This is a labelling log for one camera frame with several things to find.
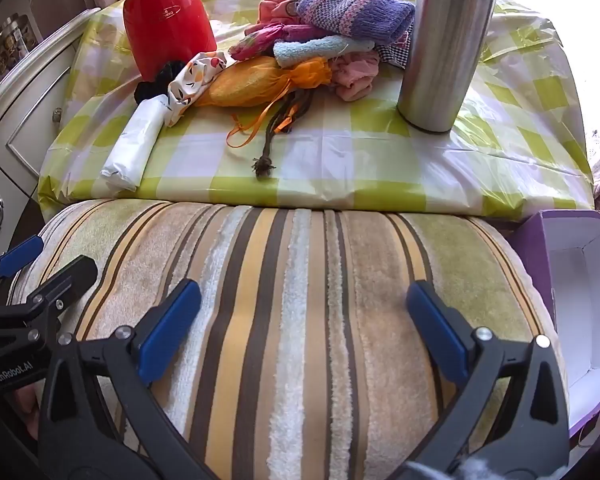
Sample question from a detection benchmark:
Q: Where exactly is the yellow checked plastic tablecloth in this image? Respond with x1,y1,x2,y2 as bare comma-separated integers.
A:
37,0,596,221

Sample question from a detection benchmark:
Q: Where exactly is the red leaf print hair band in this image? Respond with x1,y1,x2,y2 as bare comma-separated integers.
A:
228,24,283,59

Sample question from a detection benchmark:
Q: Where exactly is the brown tasselled cord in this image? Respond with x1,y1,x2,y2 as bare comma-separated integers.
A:
251,87,313,179

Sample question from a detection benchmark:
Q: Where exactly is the person's left hand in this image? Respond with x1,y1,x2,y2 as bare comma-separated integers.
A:
16,385,42,438

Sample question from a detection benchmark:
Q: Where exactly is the white plastic packet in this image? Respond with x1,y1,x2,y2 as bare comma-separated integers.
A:
101,97,167,192

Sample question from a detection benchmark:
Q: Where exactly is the light blue fluffy sock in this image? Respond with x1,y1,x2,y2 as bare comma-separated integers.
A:
273,36,351,68

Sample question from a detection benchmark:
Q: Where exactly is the white cabinet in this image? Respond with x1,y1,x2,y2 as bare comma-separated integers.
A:
0,7,103,261

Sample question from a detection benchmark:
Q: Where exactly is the black white checked face mask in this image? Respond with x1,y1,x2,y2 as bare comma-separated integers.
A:
379,42,411,68

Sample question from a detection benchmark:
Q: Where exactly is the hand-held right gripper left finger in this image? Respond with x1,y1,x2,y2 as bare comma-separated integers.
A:
39,278,216,480

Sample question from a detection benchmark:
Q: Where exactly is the striped plush blanket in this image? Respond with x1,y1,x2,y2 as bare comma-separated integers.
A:
10,200,573,480

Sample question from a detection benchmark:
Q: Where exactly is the orange mesh pouch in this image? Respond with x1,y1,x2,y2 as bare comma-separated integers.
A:
195,55,331,148

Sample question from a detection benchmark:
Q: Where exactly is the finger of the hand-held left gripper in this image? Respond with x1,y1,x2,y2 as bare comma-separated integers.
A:
0,235,45,311
10,255,99,343

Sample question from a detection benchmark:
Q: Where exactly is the purple cardboard box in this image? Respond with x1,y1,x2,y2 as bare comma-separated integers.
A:
507,210,600,441

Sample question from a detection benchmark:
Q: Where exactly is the red thermos bottle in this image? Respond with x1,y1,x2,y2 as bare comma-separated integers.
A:
120,0,218,83

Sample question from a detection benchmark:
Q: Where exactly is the purple knit hat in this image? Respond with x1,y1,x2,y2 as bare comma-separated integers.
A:
296,0,416,41

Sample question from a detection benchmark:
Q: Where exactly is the black scrunchie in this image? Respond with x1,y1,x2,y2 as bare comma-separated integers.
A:
133,60,181,106

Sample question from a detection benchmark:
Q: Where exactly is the pink ruffled cloth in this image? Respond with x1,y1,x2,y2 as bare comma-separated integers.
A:
330,50,382,103

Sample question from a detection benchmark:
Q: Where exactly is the magenta knit cloth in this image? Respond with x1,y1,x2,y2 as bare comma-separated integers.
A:
279,24,331,42

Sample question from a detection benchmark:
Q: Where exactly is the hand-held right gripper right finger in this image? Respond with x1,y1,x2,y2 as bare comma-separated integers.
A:
395,280,571,480

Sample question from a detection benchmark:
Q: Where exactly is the white dotted cloth headband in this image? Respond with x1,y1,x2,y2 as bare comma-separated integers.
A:
166,51,228,126

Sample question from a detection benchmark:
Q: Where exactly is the pink applique towel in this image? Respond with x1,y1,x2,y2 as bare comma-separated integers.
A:
258,0,306,26

